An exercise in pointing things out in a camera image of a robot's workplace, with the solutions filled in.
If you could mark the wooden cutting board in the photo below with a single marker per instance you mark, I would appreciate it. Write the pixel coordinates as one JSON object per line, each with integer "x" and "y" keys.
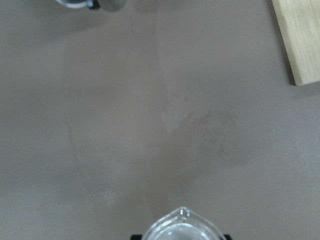
{"x": 299, "y": 23}

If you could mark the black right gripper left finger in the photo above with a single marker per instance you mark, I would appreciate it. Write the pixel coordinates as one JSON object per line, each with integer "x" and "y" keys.
{"x": 136, "y": 237}

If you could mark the clear glass shaker cup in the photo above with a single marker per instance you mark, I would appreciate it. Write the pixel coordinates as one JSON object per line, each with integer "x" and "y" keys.
{"x": 183, "y": 224}

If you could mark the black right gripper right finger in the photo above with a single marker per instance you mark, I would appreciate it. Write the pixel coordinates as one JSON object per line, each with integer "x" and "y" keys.
{"x": 226, "y": 237}

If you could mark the steel jigger measuring cup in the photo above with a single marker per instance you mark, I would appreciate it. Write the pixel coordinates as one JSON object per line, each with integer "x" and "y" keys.
{"x": 107, "y": 5}

